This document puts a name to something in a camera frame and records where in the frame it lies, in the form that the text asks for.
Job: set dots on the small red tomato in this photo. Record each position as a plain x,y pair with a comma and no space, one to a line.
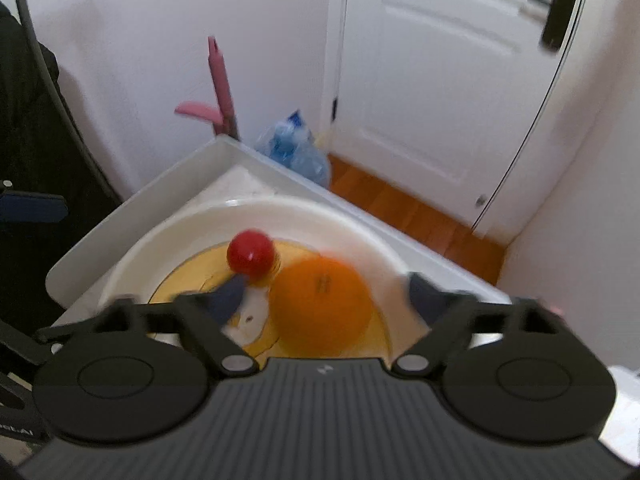
251,254

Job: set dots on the white bowl with yellow pattern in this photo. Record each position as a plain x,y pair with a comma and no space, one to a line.
325,220

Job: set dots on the blue plastic bag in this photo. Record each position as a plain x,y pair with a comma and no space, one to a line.
295,155

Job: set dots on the orange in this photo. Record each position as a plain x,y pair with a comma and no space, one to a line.
320,300

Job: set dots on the white panelled door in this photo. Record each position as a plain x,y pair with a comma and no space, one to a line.
425,85

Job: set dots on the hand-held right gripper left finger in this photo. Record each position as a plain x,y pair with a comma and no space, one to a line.
227,302

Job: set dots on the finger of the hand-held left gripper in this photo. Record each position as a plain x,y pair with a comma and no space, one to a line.
35,210
22,342

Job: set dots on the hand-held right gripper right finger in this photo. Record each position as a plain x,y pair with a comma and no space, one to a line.
425,300

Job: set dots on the dark cloth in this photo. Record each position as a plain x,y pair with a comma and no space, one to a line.
30,125

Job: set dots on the white rimmed tray table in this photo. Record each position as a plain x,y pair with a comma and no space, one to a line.
150,195

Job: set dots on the black curved rod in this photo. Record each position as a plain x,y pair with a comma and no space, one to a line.
37,50

